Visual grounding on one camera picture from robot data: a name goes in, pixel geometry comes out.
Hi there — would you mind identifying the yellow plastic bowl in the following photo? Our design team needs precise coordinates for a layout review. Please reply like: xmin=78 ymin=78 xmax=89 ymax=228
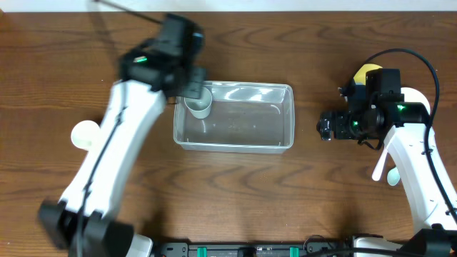
xmin=353 ymin=64 xmax=382 ymax=86

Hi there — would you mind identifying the grey plastic cup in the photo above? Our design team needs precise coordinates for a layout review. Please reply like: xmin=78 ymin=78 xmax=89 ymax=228
xmin=184 ymin=87 xmax=213 ymax=119

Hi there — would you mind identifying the white plastic cup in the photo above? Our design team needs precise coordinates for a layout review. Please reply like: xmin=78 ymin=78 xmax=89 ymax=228
xmin=71 ymin=120 xmax=100 ymax=151

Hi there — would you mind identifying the white plastic bowl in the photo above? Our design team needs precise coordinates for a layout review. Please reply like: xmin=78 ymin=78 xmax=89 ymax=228
xmin=401 ymin=87 xmax=431 ymax=114

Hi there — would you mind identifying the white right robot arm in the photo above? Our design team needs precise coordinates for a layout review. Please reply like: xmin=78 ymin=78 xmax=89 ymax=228
xmin=316 ymin=101 xmax=456 ymax=256

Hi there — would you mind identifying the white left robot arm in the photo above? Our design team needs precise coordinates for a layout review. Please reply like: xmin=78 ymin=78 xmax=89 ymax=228
xmin=38 ymin=29 xmax=205 ymax=256

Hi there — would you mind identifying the clear plastic container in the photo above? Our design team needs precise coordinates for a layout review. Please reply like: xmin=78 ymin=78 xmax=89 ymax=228
xmin=174 ymin=81 xmax=295 ymax=154

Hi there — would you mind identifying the pink plastic fork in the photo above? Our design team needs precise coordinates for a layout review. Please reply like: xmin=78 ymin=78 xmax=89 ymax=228
xmin=371 ymin=148 xmax=388 ymax=181

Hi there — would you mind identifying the mint green plastic spoon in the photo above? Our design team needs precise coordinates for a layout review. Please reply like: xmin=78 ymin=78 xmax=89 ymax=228
xmin=386 ymin=167 xmax=401 ymax=186

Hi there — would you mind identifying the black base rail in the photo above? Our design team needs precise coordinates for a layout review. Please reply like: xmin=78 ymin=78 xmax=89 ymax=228
xmin=151 ymin=239 xmax=348 ymax=257

